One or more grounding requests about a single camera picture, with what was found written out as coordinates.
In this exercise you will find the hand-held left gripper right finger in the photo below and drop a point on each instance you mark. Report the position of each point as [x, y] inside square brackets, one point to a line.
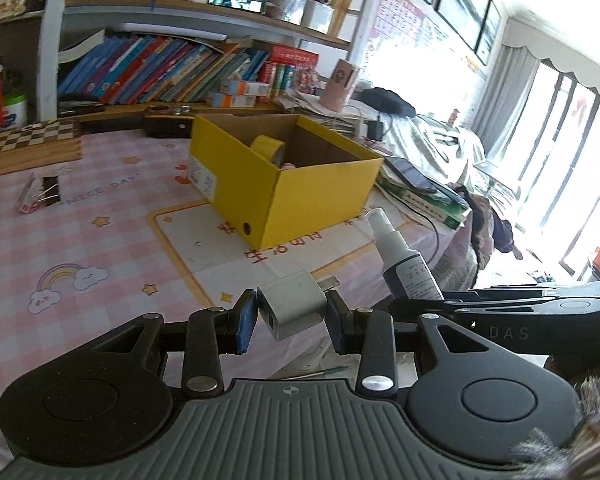
[336, 323]

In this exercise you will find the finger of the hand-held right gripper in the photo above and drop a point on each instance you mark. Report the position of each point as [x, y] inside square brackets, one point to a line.
[530, 290]
[420, 308]

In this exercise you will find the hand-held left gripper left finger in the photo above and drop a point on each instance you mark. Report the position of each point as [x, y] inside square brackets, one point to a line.
[245, 321]

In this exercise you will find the white spray bottle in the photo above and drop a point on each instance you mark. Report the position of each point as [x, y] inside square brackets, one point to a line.
[405, 265]

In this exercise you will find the grey charger adapter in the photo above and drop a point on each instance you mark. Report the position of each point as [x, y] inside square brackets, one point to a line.
[292, 305]

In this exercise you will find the yellow cardboard box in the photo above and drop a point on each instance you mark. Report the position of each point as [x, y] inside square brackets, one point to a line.
[310, 200]

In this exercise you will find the yellow tape roll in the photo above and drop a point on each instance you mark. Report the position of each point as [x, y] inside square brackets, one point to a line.
[267, 147]

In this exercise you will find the dark clothing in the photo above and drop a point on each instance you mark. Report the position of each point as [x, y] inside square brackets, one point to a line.
[495, 230]

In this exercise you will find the green book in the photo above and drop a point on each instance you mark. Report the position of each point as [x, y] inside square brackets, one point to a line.
[430, 207]

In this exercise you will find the dark blue smartphone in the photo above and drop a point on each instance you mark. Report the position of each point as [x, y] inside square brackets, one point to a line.
[412, 175]

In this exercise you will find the white curtain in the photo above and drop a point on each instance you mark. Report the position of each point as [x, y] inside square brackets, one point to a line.
[555, 135]

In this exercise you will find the grey quilt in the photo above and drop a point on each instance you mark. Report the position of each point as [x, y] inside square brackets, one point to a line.
[440, 145]

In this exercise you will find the black power adapter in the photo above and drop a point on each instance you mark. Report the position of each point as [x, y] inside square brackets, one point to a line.
[376, 130]

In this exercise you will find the black cap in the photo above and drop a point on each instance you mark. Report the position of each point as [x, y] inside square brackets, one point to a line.
[385, 101]

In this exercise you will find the black wooden box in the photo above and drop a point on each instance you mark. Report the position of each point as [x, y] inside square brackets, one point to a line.
[167, 122]

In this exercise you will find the pile of papers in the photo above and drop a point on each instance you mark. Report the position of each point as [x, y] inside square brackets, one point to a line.
[315, 110]

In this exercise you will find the orange white small box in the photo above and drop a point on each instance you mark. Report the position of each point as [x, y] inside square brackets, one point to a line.
[230, 100]
[245, 87]

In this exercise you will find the black binder clip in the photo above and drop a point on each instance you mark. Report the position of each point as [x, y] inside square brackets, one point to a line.
[50, 195]

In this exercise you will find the binder clips packet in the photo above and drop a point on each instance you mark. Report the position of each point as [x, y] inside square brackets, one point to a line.
[28, 195]

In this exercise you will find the row of colourful books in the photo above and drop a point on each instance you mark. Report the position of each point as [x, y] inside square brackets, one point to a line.
[155, 70]

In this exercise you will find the black stapler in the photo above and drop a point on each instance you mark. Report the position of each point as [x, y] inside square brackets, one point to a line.
[80, 105]

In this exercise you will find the wooden checkerboard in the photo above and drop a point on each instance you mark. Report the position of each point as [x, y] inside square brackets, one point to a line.
[30, 140]

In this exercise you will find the wooden bookshelf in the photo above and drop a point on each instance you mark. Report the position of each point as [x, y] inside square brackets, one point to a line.
[285, 29]

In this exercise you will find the white canister green lid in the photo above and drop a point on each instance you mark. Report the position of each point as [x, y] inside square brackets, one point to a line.
[14, 110]

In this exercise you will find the clear pen holder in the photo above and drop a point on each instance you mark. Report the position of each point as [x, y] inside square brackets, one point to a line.
[292, 7]

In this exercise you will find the pink wall poster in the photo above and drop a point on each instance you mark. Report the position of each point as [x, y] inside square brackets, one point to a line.
[395, 20]

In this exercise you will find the white shelf frame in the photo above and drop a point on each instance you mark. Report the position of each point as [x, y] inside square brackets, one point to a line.
[52, 60]

